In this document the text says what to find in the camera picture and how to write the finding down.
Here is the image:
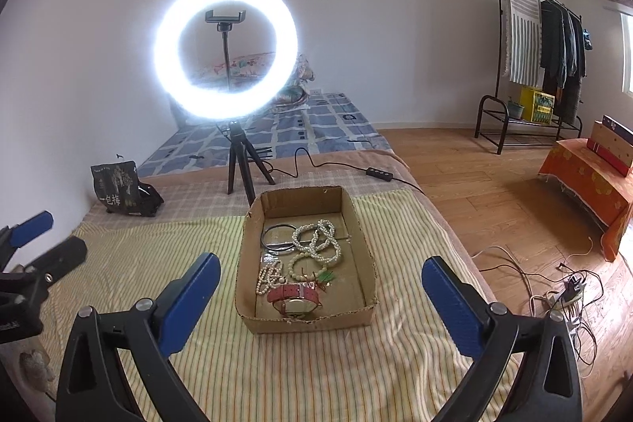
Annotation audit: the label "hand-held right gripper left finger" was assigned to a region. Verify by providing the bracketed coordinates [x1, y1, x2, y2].
[55, 252, 222, 422]

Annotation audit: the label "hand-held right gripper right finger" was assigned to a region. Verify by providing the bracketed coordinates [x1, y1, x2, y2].
[421, 256, 583, 422]

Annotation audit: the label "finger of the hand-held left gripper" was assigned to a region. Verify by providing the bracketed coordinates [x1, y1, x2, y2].
[0, 237, 88, 297]
[0, 210, 54, 274]

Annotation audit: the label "small pearl necklace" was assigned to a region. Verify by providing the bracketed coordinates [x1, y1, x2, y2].
[256, 259, 284, 297]

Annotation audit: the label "green bangle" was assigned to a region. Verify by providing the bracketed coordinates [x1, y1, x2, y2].
[262, 224, 297, 253]

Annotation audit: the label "cardboard box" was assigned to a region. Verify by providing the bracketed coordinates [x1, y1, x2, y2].
[235, 185, 379, 335]

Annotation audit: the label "green jade pendant red cord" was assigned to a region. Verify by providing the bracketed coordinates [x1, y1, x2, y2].
[309, 270, 337, 293]

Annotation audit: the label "large pearl necklace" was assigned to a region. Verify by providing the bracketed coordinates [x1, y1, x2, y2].
[292, 219, 343, 265]

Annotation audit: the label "person's left hand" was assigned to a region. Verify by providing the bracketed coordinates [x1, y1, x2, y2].
[19, 347, 56, 386]

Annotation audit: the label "black printed snack bag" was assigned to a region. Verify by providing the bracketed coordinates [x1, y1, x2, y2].
[90, 160, 138, 208]

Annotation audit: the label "white power strip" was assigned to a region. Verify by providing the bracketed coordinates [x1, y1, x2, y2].
[531, 292, 580, 321]

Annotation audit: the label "beige plaid blanket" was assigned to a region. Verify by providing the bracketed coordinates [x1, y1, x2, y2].
[81, 152, 413, 232]

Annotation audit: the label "black glossy object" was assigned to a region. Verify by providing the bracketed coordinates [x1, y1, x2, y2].
[129, 179, 165, 218]

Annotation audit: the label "black power adapter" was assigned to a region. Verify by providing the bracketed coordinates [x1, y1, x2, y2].
[561, 276, 588, 304]

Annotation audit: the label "yellow striped cloth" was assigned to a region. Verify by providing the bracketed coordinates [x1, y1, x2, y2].
[37, 187, 526, 422]

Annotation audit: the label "black tripod stand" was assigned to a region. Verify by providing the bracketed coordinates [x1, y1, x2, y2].
[216, 23, 277, 196]

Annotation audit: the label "orange cloth covered table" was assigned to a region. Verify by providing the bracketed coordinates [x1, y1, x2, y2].
[538, 138, 633, 263]

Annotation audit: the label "blue checked bed sheet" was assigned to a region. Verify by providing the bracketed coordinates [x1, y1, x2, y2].
[138, 91, 396, 179]

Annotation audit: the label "tan flat box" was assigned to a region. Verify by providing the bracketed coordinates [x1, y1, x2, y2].
[588, 134, 633, 178]

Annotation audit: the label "yellow plastic crate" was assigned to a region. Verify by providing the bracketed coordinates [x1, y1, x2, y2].
[518, 86, 556, 124]

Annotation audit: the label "folded floral quilt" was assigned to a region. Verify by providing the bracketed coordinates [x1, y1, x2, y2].
[190, 51, 317, 114]

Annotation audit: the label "white and blue box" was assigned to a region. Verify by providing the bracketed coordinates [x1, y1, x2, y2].
[600, 115, 633, 156]

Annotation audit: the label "black metal clothes rack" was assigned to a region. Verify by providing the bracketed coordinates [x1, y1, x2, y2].
[475, 0, 585, 155]

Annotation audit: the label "black phone clamp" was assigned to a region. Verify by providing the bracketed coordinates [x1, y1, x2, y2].
[205, 9, 247, 32]

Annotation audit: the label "dark hanging clothes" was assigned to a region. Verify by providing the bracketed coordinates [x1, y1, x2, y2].
[539, 0, 588, 119]

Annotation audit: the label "striped hanging towel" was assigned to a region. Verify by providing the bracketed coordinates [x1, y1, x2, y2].
[499, 0, 543, 85]

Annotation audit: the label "window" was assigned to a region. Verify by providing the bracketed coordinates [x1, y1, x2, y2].
[620, 11, 633, 100]

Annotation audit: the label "red strap watch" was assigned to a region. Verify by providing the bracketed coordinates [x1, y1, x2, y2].
[267, 281, 322, 319]

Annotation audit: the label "cream bead bracelet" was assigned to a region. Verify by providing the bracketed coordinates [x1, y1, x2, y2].
[289, 252, 323, 283]

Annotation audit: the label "tangled floor cables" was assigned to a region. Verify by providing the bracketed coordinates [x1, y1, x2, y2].
[470, 234, 611, 379]

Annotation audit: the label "white ring light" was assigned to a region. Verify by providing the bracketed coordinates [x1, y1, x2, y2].
[152, 0, 299, 123]

